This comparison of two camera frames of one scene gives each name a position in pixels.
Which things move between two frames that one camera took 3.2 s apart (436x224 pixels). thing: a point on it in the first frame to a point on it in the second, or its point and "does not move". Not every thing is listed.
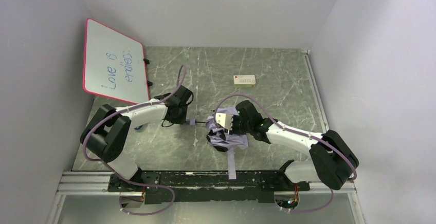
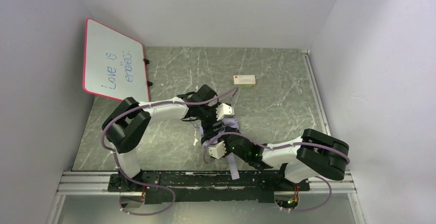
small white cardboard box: (244, 81) does not move
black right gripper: (218, 141) to (216, 136)
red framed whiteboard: (114, 65) does not move
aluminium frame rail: (97, 183) does not move
